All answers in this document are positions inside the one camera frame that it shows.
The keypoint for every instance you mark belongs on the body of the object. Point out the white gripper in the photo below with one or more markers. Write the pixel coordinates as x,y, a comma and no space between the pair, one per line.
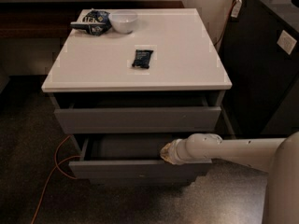
176,151

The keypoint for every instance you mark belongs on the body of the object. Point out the grey drawer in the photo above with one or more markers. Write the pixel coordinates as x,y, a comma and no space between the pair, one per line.
175,119
142,181
131,155

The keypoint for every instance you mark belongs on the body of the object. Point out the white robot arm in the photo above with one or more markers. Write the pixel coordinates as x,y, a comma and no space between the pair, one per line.
279,157

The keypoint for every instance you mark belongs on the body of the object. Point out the grey top drawer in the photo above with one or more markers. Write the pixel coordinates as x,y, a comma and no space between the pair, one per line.
175,119

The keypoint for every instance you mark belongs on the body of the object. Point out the white top drawer cabinet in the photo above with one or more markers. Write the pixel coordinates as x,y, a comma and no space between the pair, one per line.
184,68

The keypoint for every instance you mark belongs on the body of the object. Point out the grey bottom drawer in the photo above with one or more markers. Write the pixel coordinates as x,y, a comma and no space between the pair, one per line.
142,181

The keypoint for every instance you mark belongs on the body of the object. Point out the small dark blue snack packet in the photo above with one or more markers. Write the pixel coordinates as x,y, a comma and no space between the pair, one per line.
142,58

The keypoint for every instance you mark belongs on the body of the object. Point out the black side cabinet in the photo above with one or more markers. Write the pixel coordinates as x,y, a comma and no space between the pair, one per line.
264,98

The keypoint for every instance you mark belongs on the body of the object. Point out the white bowl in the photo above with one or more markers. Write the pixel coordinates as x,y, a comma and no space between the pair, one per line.
123,21

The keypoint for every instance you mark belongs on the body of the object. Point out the blue chip bag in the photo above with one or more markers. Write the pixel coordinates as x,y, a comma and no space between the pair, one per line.
96,22

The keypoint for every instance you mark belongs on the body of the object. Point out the white label on cabinet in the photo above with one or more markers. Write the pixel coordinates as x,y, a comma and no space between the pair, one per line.
286,42

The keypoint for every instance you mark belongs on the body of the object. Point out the dark wooden bench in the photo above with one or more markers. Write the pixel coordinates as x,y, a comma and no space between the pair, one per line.
52,19

